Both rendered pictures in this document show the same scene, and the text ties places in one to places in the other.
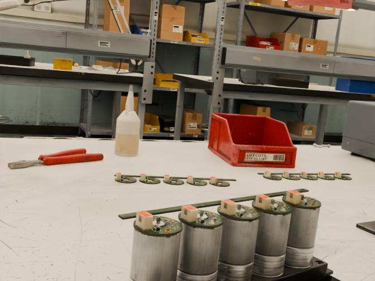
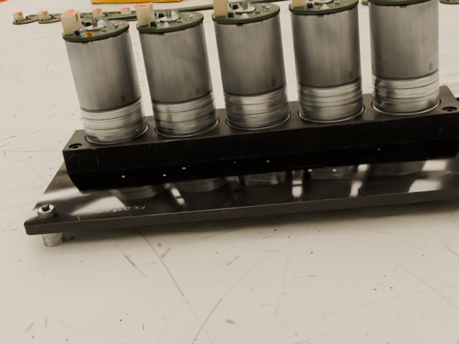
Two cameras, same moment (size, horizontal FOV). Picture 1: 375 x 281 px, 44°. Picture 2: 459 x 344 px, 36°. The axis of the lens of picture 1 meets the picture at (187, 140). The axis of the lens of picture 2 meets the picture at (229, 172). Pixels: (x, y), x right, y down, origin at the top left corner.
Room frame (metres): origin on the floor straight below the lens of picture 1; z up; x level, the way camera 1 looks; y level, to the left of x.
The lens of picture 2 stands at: (0.07, -0.20, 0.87)
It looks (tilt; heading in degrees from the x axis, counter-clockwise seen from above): 25 degrees down; 45
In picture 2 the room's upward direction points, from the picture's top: 8 degrees counter-clockwise
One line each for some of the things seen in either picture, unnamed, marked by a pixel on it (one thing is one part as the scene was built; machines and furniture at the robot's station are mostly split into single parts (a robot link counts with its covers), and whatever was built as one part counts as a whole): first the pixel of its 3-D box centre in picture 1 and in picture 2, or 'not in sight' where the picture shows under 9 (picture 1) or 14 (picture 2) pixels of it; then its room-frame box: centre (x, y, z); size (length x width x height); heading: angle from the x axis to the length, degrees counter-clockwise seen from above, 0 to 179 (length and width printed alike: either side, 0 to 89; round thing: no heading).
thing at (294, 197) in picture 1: (294, 197); not in sight; (0.29, -0.07, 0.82); 0.01 x 0.01 x 0.01; 38
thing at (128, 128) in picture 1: (128, 119); not in sight; (0.66, 0.09, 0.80); 0.03 x 0.03 x 0.10
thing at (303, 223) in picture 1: (296, 236); (404, 59); (0.30, -0.08, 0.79); 0.02 x 0.02 x 0.05
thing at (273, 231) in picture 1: (267, 242); (328, 67); (0.28, -0.06, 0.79); 0.02 x 0.02 x 0.05
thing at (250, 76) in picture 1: (253, 76); not in sight; (3.12, -0.39, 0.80); 0.15 x 0.12 x 0.10; 41
